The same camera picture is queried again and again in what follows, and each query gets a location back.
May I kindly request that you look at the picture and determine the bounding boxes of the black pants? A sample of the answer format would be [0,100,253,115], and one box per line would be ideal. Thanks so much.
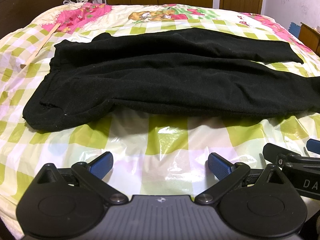
[23,28,319,132]

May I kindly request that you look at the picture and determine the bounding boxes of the blue foam mat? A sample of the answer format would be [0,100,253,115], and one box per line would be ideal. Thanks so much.
[289,22,301,38]

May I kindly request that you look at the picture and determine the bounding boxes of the checkered floral bed sheet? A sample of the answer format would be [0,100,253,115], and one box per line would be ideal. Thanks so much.
[1,3,319,239]

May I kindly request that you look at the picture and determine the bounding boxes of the white cable on nightstand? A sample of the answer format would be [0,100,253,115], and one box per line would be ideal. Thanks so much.
[62,0,97,6]

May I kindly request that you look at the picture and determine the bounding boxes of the wooden back scratcher stick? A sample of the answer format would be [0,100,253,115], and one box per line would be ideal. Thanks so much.
[20,23,61,69]

